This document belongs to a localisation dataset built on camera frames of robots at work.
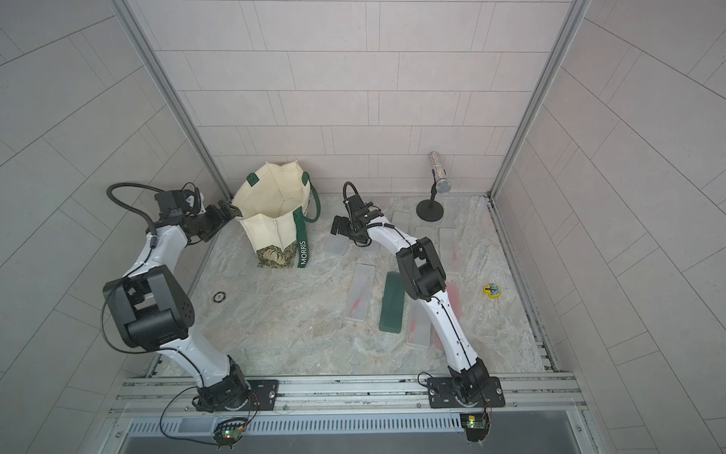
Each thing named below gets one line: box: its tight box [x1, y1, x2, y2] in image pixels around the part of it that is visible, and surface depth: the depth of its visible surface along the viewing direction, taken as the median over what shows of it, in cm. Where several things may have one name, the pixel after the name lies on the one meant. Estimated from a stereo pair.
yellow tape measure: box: [483, 282, 502, 299], surface depth 91 cm
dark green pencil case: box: [379, 271, 405, 334], surface depth 88 cm
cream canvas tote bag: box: [231, 159, 322, 269], surface depth 96 cm
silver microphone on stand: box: [415, 150, 452, 223], surface depth 112 cm
